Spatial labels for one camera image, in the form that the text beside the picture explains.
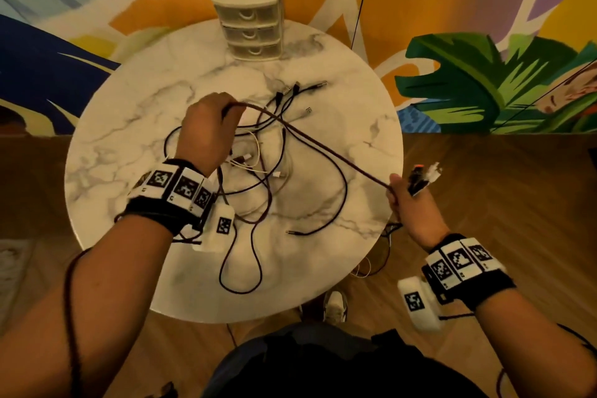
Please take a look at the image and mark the black marker wristband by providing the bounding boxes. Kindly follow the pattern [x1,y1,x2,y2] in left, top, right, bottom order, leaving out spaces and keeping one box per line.
[122,158,218,237]
[421,233,517,312]

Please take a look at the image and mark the person's left hand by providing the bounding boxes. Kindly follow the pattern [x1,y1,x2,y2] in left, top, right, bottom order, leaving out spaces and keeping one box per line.
[174,92,246,178]

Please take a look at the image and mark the white charging cable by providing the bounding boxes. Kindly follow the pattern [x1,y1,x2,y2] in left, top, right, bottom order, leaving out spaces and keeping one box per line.
[226,131,286,179]

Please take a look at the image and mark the hanging cable ends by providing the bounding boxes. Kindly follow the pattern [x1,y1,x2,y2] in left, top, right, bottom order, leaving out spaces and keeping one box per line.
[350,222,404,280]

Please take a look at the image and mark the bundle of cable plugs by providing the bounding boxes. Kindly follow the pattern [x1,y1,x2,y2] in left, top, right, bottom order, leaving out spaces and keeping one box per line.
[407,162,442,198]

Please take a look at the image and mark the white shoe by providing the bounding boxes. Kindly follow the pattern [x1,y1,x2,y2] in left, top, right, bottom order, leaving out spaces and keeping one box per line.
[323,290,349,325]

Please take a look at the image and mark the long black cable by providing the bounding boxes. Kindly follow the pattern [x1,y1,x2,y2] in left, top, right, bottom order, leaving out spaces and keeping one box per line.
[275,92,349,237]

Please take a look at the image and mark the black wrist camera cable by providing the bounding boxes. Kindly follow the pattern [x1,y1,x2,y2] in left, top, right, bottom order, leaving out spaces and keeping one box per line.
[495,322,597,398]
[63,248,91,398]

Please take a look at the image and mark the person's right hand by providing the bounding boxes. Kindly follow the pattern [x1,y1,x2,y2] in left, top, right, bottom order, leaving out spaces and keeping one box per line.
[386,173,451,252]

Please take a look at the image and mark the person's right forearm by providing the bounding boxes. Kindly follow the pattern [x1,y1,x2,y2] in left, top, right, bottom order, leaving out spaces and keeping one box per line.
[475,288,597,398]

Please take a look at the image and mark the dark red braided cable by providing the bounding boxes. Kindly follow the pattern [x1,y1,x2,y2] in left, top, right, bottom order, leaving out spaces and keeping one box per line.
[218,101,395,295]

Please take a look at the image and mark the white plastic drawer unit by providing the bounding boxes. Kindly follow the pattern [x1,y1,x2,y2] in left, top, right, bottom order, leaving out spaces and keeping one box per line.
[212,0,284,62]

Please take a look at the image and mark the person's dark clothing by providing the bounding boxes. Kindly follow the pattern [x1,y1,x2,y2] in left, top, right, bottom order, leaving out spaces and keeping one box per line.
[201,321,490,398]

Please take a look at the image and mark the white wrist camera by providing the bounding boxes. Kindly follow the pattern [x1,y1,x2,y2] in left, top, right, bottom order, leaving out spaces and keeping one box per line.
[192,203,236,254]
[397,276,445,333]

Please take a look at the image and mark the person's left forearm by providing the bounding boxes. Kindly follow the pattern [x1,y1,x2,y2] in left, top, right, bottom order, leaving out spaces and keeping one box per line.
[0,215,174,398]

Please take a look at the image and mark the clear cable with silver plug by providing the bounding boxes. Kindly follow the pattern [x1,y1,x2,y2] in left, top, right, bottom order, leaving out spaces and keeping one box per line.
[243,106,313,130]

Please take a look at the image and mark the thin black cable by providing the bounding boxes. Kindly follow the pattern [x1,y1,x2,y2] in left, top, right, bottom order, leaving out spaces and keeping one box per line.
[217,127,287,198]

